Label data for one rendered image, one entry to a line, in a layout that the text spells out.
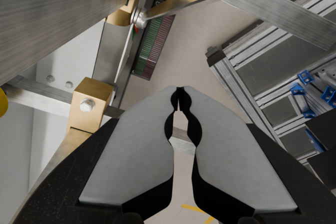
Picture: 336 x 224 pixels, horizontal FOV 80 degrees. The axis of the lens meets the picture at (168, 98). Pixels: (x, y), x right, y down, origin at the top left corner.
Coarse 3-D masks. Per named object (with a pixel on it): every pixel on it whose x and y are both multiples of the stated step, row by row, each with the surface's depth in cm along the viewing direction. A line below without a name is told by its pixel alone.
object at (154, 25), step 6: (150, 24) 40; (156, 24) 40; (150, 30) 40; (156, 30) 40; (150, 36) 41; (144, 42) 42; (150, 42) 42; (144, 48) 42; (150, 48) 42; (144, 54) 43; (138, 60) 44; (144, 60) 44; (138, 66) 44; (138, 72) 45
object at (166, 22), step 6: (168, 18) 39; (162, 24) 40; (168, 24) 40; (162, 30) 40; (156, 36) 41; (162, 36) 41; (156, 42) 42; (162, 42) 42; (156, 48) 42; (150, 54) 43; (156, 54) 43; (150, 60) 44; (150, 66) 44; (144, 72) 45; (150, 72) 45
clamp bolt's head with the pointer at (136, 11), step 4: (136, 4) 25; (136, 8) 25; (132, 12) 24; (136, 12) 24; (132, 16) 24; (136, 16) 24; (132, 20) 25; (144, 24) 25; (136, 28) 33; (136, 32) 37
